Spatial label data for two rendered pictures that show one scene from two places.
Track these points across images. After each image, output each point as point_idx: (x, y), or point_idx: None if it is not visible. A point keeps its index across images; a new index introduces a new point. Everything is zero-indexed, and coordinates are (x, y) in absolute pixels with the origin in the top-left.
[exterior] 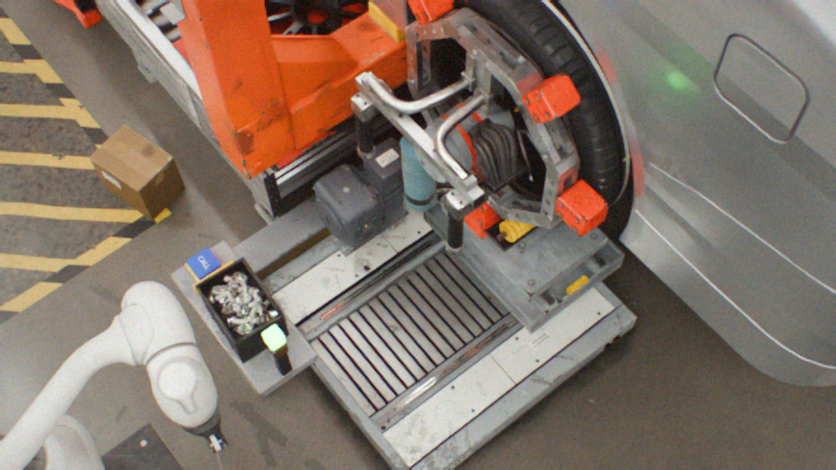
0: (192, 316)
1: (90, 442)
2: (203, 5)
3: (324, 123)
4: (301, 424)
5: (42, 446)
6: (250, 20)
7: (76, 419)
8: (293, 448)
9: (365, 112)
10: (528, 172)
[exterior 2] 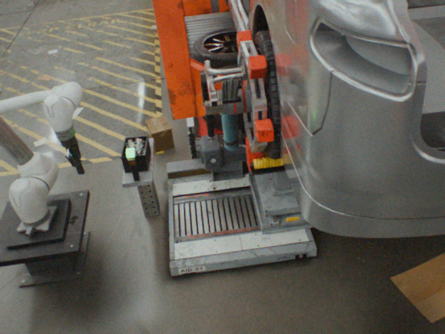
0: None
1: (53, 169)
2: (158, 18)
3: None
4: (151, 232)
5: (33, 154)
6: (178, 36)
7: None
8: (142, 238)
9: (201, 76)
10: None
